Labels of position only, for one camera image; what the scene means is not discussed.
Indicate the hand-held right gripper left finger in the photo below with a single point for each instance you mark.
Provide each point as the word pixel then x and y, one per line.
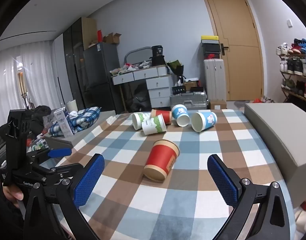
pixel 89 180

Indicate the silver suitcase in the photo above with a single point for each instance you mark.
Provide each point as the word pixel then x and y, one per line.
pixel 189 100

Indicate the open cardboard box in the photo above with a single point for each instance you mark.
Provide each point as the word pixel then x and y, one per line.
pixel 112 38

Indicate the blue paper cup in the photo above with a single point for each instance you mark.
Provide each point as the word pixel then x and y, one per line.
pixel 179 111
pixel 208 120

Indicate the white curtain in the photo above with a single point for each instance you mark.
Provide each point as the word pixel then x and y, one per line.
pixel 30 80

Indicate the white desk with drawers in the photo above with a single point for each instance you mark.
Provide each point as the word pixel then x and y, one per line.
pixel 158 87

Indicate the white suitcase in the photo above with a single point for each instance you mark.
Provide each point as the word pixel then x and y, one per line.
pixel 214 82

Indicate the wooden shoe rack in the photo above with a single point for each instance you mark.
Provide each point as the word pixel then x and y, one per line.
pixel 294 55

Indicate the pile of desk clutter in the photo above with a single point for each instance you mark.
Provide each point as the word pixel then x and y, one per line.
pixel 129 68

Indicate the black bag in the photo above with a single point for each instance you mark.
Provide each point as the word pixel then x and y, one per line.
pixel 139 97

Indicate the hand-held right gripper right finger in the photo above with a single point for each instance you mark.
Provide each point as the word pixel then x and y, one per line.
pixel 223 182

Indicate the red box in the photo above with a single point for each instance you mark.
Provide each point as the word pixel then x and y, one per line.
pixel 100 36

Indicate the shoe rack with shoes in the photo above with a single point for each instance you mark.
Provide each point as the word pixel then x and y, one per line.
pixel 295 66

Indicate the red paper cup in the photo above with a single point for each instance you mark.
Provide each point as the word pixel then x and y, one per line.
pixel 160 160
pixel 166 115

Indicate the blue plaid cloth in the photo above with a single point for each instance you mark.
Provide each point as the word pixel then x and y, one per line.
pixel 86 116

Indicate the grey cushion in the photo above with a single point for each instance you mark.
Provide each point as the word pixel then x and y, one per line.
pixel 275 135

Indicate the small cardboard box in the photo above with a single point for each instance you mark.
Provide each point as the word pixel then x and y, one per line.
pixel 218 104

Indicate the yellow lid storage box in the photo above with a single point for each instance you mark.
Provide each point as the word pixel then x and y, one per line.
pixel 210 38

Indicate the black box appliance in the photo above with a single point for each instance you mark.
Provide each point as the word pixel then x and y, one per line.
pixel 158 53

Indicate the black storage box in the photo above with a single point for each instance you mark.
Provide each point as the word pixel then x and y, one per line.
pixel 211 51

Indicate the dark glass wardrobe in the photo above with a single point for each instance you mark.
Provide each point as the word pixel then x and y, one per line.
pixel 73 62

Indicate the dark grey refrigerator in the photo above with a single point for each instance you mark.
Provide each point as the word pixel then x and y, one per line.
pixel 100 75

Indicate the black jacket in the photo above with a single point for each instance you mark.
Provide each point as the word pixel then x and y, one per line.
pixel 40 116

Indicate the white light switch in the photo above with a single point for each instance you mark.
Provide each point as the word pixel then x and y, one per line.
pixel 289 23

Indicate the person's left hand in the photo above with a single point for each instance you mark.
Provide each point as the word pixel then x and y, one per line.
pixel 13 195

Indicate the wooden door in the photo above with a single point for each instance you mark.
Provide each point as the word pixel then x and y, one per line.
pixel 235 55

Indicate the checked blanket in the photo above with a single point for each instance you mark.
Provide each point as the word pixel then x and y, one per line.
pixel 133 155

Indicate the white milk carton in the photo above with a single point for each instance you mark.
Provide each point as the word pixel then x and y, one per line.
pixel 64 123

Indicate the red bag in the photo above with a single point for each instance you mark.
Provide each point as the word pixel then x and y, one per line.
pixel 257 100

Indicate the green white paper cup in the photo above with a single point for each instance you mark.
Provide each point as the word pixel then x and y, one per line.
pixel 143 117
pixel 154 126

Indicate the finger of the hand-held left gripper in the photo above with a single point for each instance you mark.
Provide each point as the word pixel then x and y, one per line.
pixel 59 152
pixel 68 170

